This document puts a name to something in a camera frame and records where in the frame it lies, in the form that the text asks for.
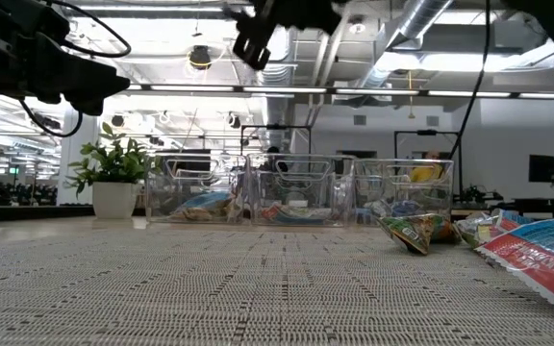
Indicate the black metal gantry frame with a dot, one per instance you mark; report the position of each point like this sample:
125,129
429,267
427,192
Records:
277,127
426,132

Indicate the round ceiling detector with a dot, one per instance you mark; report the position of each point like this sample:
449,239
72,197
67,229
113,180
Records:
357,26

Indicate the long ceiling light strip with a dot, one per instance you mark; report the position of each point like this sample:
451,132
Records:
282,90

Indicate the green potted plant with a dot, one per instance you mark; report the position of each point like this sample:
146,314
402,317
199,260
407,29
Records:
113,199

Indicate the green brown granola bar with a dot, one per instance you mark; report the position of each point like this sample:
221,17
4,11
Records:
195,215
416,233

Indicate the silver slanted air duct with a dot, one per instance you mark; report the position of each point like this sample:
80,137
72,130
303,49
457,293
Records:
421,19

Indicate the wall air vent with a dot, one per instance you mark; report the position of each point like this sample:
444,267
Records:
432,120
360,120

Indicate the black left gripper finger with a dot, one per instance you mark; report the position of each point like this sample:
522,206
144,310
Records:
94,81
87,106

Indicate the silver corrugated air duct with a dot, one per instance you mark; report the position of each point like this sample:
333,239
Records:
277,110

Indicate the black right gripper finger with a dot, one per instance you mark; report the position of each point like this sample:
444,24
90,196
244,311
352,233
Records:
245,21
258,45

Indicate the black monitor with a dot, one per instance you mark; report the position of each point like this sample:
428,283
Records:
544,168

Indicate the person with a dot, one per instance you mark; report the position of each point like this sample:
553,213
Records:
274,154
426,173

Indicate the clear plastic bin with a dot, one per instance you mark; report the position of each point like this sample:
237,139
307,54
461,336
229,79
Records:
195,178
301,182
402,190

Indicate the green exit sign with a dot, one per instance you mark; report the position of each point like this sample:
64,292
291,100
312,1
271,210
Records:
14,170

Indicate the silver snack packet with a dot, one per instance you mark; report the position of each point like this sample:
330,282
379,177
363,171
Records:
476,230

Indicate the grey woven placemat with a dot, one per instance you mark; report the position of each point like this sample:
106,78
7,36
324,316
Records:
209,288

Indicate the black spotlight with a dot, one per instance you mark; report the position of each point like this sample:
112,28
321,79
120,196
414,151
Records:
118,120
234,120

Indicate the black background table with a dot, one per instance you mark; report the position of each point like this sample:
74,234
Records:
546,202

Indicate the red blue snack packet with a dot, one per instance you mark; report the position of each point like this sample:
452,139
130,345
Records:
536,259

